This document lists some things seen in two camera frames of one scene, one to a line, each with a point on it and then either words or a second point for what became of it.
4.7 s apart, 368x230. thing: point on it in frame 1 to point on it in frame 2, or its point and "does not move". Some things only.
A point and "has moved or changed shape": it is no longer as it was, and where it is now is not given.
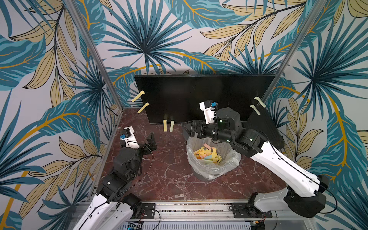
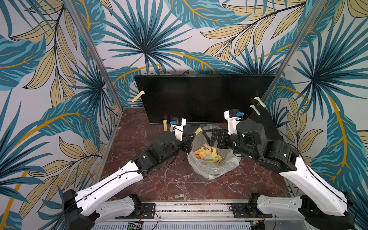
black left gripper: [152, 142] to [188, 141]
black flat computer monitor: [177, 97] does not move
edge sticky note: [165, 125] does not move
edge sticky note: [138, 96] does not move
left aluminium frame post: [95, 50] does not move
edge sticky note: [143, 108] has moved or changed shape
